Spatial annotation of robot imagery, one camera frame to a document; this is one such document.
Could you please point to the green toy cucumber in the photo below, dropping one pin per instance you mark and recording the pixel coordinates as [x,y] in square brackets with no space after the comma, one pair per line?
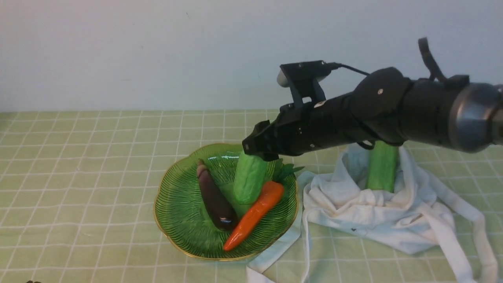
[249,178]
[382,169]

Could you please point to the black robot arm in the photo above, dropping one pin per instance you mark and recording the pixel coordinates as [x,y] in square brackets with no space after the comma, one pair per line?
[385,106]

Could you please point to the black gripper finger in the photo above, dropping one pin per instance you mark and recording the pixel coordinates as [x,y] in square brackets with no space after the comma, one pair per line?
[262,142]

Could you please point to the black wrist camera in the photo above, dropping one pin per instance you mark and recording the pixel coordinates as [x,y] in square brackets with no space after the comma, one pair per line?
[303,80]

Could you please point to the purple toy eggplant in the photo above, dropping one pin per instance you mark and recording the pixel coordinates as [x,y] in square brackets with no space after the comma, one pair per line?
[219,209]

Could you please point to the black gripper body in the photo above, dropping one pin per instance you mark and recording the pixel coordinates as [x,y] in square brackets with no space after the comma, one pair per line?
[317,126]

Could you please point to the orange toy carrot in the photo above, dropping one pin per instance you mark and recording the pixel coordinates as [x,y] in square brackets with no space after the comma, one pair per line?
[255,210]

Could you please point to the green glass leaf plate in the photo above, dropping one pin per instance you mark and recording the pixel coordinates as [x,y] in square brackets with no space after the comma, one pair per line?
[181,215]

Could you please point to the white cloth bag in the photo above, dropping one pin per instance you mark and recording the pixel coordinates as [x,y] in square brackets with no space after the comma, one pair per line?
[413,218]

